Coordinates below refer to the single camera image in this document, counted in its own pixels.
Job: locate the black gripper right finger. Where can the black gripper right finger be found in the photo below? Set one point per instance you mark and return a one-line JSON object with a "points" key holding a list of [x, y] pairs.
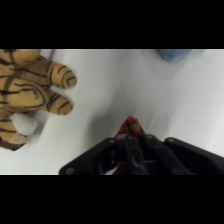
{"points": [[160, 156]]}

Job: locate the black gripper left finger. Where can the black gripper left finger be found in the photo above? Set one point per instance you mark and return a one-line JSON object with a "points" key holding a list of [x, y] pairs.
{"points": [[133, 156]]}

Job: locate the red ball with yellow dots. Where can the red ball with yellow dots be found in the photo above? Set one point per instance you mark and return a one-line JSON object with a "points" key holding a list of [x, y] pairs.
{"points": [[129, 126]]}

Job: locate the blue cloth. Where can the blue cloth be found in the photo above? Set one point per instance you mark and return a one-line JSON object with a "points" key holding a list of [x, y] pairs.
{"points": [[174, 54]]}

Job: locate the striped tiger plush toy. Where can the striped tiger plush toy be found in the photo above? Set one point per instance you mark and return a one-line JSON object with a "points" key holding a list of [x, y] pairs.
{"points": [[23, 90]]}

